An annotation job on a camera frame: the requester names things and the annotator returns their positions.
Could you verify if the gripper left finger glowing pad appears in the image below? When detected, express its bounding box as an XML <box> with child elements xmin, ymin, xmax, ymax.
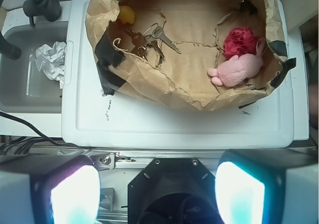
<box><xmin>0</xmin><ymin>154</ymin><xmax>100</xmax><ymax>224</ymax></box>

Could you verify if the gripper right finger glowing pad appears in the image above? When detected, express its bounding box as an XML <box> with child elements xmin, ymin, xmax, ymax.
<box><xmin>215</xmin><ymin>149</ymin><xmax>319</xmax><ymax>224</ymax></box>

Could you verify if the pink plush toy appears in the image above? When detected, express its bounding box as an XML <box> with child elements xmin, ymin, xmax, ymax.
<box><xmin>207</xmin><ymin>38</ymin><xmax>266</xmax><ymax>87</ymax></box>

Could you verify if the grey toy sink basin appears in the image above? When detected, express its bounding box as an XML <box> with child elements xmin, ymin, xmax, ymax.
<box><xmin>0</xmin><ymin>0</ymin><xmax>71</xmax><ymax>137</ymax></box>

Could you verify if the crumpled white paper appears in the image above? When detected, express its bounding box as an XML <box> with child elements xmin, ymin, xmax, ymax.
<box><xmin>35</xmin><ymin>41</ymin><xmax>67</xmax><ymax>89</ymax></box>

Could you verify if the brown paper bag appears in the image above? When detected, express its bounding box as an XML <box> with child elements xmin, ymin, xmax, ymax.
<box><xmin>85</xmin><ymin>0</ymin><xmax>296</xmax><ymax>112</ymax></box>

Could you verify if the metal corner bracket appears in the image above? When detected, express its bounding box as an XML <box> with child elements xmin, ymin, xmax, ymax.
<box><xmin>90</xmin><ymin>153</ymin><xmax>115</xmax><ymax>171</ymax></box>

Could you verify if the yellow rubber duck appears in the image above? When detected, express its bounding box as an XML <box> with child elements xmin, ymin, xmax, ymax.
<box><xmin>118</xmin><ymin>5</ymin><xmax>135</xmax><ymax>25</ymax></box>

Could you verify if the black cable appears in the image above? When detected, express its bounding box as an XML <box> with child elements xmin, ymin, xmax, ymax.
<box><xmin>0</xmin><ymin>111</ymin><xmax>90</xmax><ymax>155</ymax></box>

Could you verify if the red paper flower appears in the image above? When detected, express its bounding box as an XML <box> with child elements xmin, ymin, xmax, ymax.
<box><xmin>223</xmin><ymin>27</ymin><xmax>260</xmax><ymax>60</ymax></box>

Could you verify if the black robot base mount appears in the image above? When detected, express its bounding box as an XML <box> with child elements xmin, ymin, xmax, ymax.
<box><xmin>127</xmin><ymin>158</ymin><xmax>223</xmax><ymax>224</ymax></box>

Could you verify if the silver key bunch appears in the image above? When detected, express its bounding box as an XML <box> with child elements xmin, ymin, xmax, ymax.
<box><xmin>124</xmin><ymin>23</ymin><xmax>181</xmax><ymax>60</ymax></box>

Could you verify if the black faucet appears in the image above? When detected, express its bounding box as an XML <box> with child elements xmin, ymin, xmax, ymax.
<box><xmin>0</xmin><ymin>0</ymin><xmax>61</xmax><ymax>60</ymax></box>

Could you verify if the white plastic lid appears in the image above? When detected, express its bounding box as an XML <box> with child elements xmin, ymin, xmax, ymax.
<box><xmin>61</xmin><ymin>0</ymin><xmax>309</xmax><ymax>150</ymax></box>

